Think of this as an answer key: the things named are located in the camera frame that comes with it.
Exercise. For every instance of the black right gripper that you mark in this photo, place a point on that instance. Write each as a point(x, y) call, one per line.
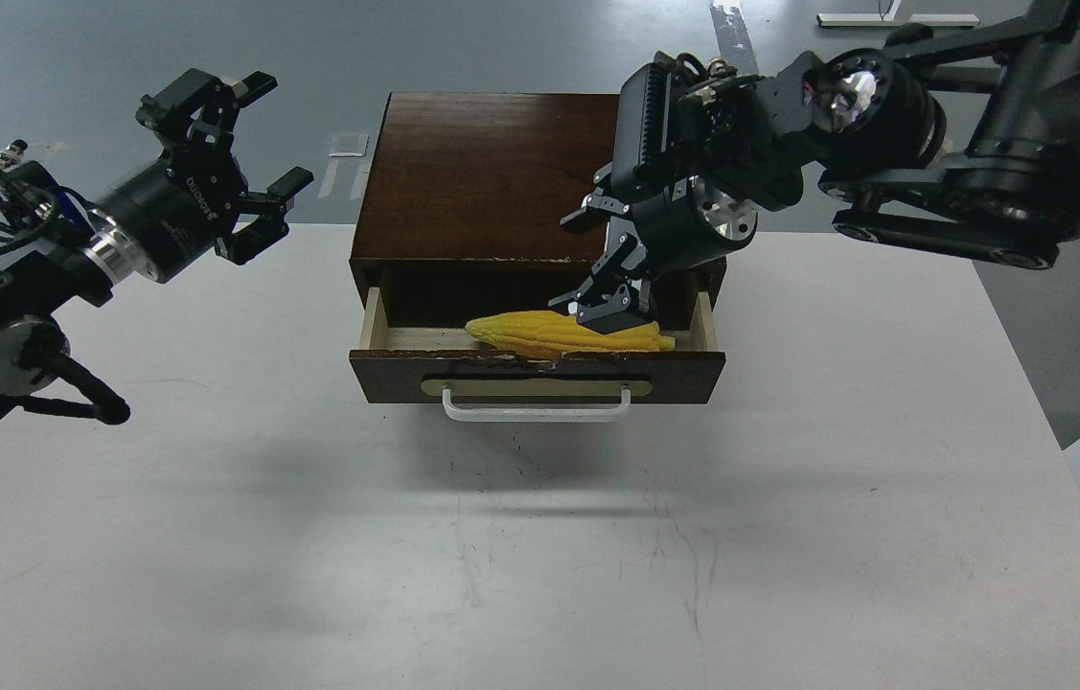
point(689, 223)

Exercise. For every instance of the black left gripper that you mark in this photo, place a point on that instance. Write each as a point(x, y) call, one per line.
point(190, 197)

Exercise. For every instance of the yellow corn cob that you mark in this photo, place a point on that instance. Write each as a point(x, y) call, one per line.
point(542, 334)

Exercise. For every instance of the wooden drawer with white handle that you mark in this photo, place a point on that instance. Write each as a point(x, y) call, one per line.
point(398, 364)

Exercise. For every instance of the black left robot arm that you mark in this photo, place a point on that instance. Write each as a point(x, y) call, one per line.
point(55, 245)

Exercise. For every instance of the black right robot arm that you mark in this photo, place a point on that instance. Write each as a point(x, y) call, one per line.
point(962, 144)

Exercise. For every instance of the dark wooden drawer cabinet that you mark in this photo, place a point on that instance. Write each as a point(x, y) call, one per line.
point(460, 218)

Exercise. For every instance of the white table leg base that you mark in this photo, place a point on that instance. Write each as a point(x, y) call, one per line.
point(890, 14)

